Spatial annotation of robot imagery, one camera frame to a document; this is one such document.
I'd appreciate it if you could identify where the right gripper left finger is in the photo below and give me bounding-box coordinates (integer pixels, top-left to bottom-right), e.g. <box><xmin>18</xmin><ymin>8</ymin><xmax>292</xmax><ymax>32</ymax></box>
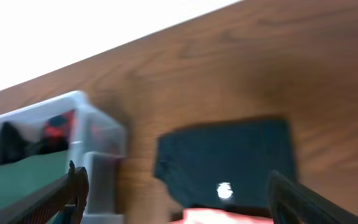
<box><xmin>0</xmin><ymin>161</ymin><xmax>89</xmax><ymax>223</ymax></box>

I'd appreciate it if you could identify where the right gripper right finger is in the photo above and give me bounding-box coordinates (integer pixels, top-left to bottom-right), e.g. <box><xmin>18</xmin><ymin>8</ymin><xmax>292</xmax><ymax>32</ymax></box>
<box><xmin>268</xmin><ymin>170</ymin><xmax>358</xmax><ymax>224</ymax></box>

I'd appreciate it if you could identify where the dark green garment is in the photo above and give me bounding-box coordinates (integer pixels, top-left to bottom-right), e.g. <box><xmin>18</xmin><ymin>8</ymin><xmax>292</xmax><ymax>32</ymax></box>
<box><xmin>0</xmin><ymin>151</ymin><xmax>68</xmax><ymax>209</ymax></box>

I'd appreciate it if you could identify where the dark navy garment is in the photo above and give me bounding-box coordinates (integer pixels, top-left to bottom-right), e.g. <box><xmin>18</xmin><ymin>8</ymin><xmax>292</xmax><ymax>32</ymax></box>
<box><xmin>154</xmin><ymin>119</ymin><xmax>297</xmax><ymax>209</ymax></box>

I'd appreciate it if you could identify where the red navy plaid garment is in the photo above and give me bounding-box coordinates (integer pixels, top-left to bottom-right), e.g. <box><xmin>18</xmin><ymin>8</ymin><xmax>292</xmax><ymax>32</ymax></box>
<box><xmin>40</xmin><ymin>110</ymin><xmax>76</xmax><ymax>154</ymax></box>

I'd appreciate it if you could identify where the black garment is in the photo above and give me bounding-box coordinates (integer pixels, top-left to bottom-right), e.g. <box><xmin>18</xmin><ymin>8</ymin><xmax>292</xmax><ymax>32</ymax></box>
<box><xmin>0</xmin><ymin>122</ymin><xmax>44</xmax><ymax>165</ymax></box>

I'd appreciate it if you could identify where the pink printed garment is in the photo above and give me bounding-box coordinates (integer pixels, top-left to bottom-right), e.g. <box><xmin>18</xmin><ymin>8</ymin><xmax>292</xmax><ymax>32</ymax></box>
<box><xmin>170</xmin><ymin>208</ymin><xmax>273</xmax><ymax>224</ymax></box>

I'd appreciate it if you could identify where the clear plastic storage container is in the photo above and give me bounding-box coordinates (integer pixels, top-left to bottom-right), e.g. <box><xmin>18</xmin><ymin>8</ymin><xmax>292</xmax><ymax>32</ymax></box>
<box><xmin>0</xmin><ymin>91</ymin><xmax>127</xmax><ymax>223</ymax></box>

